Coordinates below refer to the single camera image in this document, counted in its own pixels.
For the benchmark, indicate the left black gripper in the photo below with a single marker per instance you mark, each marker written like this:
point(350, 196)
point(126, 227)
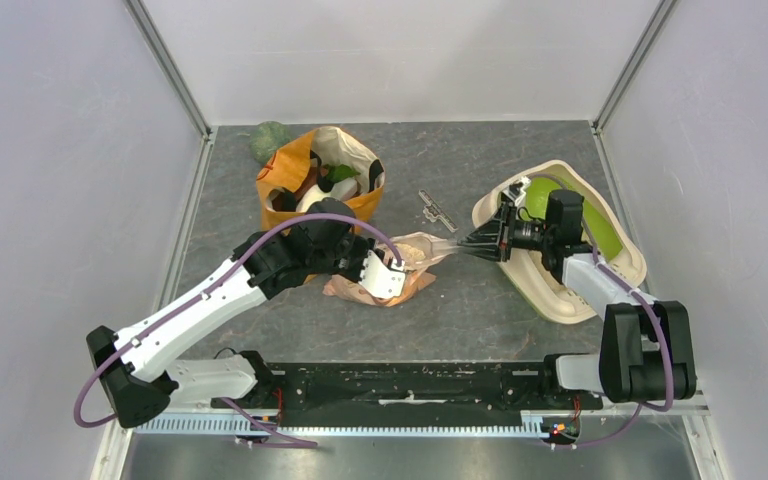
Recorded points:
point(364, 247)

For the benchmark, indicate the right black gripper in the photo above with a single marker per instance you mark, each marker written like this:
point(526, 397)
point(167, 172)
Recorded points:
point(495, 238)

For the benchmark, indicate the pink cat litter bag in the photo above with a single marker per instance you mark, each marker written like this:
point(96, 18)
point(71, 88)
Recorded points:
point(418, 278)

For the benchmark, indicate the clear plastic litter scoop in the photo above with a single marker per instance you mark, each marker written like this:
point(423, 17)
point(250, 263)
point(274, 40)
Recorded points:
point(425, 250)

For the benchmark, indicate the grey bag sealing clip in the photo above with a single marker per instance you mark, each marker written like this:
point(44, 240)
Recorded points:
point(434, 213)

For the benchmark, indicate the beige green litter box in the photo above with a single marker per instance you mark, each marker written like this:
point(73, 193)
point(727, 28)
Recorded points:
point(547, 296)

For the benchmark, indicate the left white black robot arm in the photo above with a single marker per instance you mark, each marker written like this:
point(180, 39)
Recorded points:
point(133, 380)

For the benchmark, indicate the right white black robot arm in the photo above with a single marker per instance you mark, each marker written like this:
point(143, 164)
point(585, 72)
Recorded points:
point(646, 353)

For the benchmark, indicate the white bottle in bag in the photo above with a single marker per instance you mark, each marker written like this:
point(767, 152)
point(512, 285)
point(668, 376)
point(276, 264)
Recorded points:
point(340, 191)

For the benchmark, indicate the green leaf in bag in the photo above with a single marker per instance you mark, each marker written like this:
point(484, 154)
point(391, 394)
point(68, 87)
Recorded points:
point(339, 173)

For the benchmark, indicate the orange paper bag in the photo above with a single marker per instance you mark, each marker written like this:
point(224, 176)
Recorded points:
point(295, 167)

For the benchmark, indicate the green round vegetable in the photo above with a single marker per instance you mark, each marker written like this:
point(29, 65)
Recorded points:
point(266, 139)

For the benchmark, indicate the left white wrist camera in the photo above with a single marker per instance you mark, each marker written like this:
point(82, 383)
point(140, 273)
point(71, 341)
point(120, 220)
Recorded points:
point(383, 280)

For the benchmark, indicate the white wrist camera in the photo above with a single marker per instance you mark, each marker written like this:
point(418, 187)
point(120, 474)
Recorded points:
point(515, 193)
point(383, 280)

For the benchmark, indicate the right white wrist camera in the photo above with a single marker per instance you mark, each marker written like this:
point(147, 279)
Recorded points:
point(515, 193)

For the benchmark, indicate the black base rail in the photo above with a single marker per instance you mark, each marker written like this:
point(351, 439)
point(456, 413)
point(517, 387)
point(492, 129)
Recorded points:
point(406, 394)

